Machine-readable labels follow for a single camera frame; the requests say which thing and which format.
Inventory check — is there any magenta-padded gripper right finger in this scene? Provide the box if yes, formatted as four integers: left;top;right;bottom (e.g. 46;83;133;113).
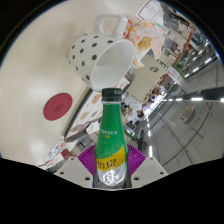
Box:
125;143;169;188

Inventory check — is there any flat round red coaster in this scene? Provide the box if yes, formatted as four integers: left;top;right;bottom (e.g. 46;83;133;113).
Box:
42;92;74;122

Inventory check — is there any beige wooden chair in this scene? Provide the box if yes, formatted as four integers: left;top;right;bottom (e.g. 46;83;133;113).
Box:
128;54;168;101

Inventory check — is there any orange printed food wrapper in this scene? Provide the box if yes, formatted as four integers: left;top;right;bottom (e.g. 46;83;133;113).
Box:
128;18;166;69

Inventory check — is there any colourful sticker sheet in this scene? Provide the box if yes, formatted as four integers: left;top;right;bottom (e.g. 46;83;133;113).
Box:
39;139;69;168

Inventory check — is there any white polka dot mug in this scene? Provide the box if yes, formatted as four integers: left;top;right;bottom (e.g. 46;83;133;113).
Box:
67;14;138;93

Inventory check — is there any ceiling strip lights group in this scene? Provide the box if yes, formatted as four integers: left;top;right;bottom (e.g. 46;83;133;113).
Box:
146;49;224;158

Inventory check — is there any ceiling air conditioner unit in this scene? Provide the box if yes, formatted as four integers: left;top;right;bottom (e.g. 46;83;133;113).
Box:
179;106;198;124

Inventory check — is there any green drink bottle yellow label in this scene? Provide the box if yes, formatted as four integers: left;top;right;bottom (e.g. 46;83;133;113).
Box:
92;87;129;188

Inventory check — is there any white paper card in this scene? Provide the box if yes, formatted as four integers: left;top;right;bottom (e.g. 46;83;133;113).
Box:
135;0;164;23

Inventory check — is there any person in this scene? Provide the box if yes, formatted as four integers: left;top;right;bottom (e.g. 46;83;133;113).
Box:
124;98;148;121

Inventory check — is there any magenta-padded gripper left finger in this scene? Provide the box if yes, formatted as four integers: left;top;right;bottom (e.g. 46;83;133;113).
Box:
54;143;99;188

